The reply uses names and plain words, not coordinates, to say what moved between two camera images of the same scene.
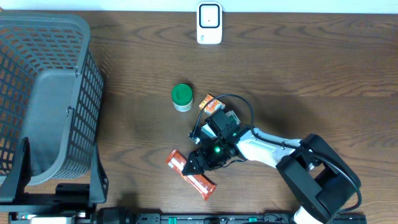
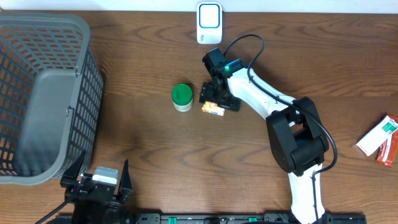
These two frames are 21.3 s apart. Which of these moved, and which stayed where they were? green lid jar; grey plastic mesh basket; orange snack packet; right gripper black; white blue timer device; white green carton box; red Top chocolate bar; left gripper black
Moved: right gripper black; white green carton box; red Top chocolate bar; left gripper black
Stayed: white blue timer device; grey plastic mesh basket; orange snack packet; green lid jar
